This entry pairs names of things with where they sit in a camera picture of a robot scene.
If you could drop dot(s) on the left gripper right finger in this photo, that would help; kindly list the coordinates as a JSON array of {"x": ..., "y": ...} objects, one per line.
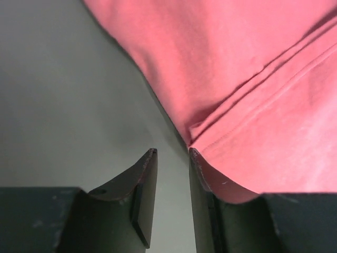
[{"x": 230, "y": 218}]

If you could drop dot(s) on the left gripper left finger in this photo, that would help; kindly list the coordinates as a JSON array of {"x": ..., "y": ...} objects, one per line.
[{"x": 114, "y": 217}]

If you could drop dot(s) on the salmon pink t-shirt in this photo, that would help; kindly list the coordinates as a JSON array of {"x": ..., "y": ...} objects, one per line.
[{"x": 250, "y": 84}]

